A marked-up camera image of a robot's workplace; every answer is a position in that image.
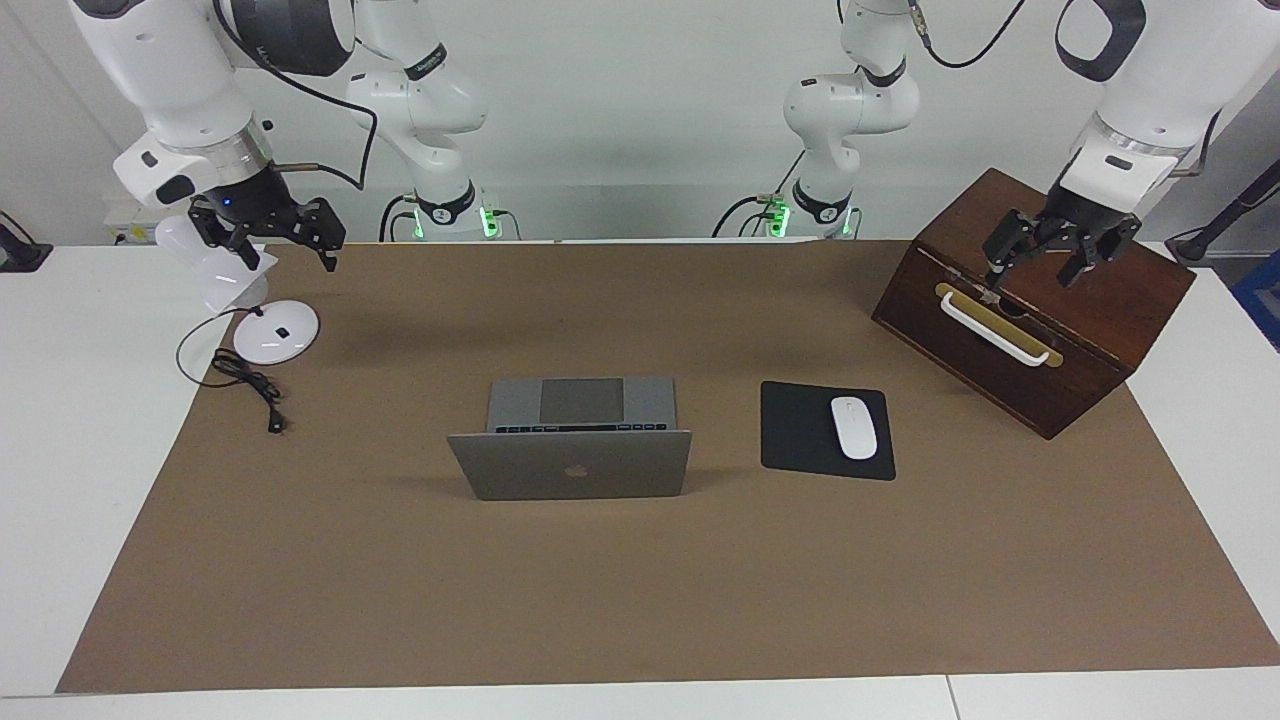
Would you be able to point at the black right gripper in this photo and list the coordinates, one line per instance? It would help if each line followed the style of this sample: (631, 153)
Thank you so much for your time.
(255, 200)

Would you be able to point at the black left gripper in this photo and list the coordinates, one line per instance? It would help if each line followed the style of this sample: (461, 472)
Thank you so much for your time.
(1078, 218)

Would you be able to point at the silver grey laptop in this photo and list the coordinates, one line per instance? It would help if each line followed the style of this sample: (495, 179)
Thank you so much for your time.
(570, 470)

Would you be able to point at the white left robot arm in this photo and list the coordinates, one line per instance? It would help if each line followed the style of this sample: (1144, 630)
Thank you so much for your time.
(1170, 80)

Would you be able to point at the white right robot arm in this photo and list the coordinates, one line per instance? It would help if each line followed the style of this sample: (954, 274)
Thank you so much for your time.
(170, 70)

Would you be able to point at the white desk lamp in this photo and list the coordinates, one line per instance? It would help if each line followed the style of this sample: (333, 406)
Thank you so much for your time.
(275, 335)

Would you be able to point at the dark brown wooden box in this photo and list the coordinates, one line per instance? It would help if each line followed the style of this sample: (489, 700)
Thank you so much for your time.
(1140, 320)

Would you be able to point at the black stand leg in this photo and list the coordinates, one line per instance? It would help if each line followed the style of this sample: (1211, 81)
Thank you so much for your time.
(1195, 245)

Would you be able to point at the white power strip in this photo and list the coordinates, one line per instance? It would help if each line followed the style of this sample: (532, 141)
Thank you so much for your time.
(125, 225)

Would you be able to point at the blue crate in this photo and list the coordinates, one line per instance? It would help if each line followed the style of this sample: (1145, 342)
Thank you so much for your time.
(1265, 300)

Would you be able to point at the black clamp base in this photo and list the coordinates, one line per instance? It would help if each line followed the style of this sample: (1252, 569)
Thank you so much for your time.
(20, 255)

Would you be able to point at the white computer mouse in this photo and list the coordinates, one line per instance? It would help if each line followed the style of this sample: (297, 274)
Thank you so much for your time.
(853, 428)

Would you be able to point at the black mouse pad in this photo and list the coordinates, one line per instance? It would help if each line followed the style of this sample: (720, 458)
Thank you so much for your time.
(800, 430)

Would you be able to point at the brown paper table mat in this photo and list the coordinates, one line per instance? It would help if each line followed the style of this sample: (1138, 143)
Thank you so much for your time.
(600, 600)

